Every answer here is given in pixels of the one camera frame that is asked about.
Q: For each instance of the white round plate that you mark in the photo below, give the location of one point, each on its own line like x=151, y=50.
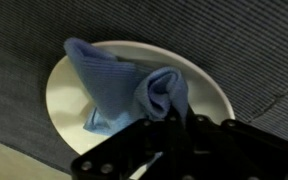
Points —
x=68, y=102

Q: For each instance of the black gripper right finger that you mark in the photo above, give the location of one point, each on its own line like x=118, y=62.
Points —
x=236, y=151

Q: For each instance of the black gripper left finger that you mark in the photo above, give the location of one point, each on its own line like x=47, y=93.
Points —
x=122, y=154

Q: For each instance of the dark grey mat near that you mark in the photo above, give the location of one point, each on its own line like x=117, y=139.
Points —
x=241, y=44

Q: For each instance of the blue towel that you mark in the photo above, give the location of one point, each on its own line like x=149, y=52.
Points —
x=124, y=92

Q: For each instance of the dark grey mat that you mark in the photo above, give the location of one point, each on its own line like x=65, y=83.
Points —
x=275, y=119
x=241, y=44

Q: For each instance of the dark grey mat far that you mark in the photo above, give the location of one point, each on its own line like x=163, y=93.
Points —
x=275, y=119

